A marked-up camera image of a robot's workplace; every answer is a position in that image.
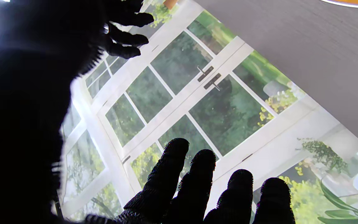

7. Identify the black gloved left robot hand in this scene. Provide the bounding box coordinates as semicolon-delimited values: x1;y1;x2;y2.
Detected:
0;0;296;224

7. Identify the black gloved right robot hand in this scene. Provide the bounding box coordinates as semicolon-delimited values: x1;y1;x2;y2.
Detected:
103;0;154;59

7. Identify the kidney steel tray orange liner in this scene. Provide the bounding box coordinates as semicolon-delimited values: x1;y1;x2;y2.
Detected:
320;0;358;9

